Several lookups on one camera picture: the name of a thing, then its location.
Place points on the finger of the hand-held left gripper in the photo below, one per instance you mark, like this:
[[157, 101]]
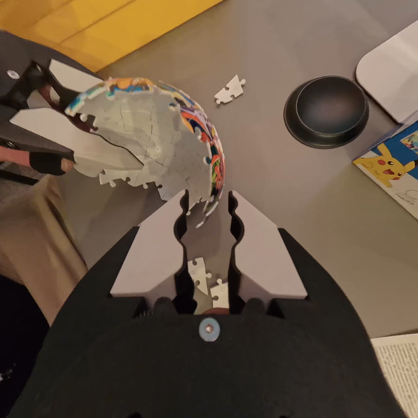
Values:
[[71, 78], [65, 137]]

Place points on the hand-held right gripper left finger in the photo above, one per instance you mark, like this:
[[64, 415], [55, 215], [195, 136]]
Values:
[[150, 261]]

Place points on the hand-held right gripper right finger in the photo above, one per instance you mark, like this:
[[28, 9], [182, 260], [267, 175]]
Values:
[[267, 261]]

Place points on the partly built puzzle ball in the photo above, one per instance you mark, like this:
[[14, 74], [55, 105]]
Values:
[[147, 130]]

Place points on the blue puzzle box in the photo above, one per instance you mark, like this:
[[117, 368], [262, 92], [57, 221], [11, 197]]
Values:
[[392, 163]]

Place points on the joined white puzzle piece pair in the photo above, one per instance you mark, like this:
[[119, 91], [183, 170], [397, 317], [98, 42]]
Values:
[[230, 89]]

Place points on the black round puzzle stand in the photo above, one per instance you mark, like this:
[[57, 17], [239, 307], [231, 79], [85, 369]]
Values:
[[326, 111]]

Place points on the yellow plastic bin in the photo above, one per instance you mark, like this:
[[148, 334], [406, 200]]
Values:
[[81, 26]]

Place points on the person's beige trousers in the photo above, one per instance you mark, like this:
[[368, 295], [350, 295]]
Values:
[[32, 245]]

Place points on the white instruction sheet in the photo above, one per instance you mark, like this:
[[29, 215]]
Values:
[[398, 375]]

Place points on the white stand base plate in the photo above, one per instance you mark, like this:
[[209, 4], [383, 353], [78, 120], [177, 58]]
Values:
[[392, 71]]

